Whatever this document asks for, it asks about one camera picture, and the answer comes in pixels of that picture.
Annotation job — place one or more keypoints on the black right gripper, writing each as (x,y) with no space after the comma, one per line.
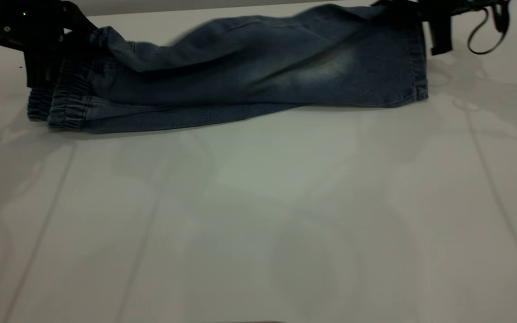
(460,6)

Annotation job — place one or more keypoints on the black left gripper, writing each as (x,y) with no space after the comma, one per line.
(16,22)

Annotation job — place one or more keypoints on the blue denim jeans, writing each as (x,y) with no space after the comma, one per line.
(240,76)

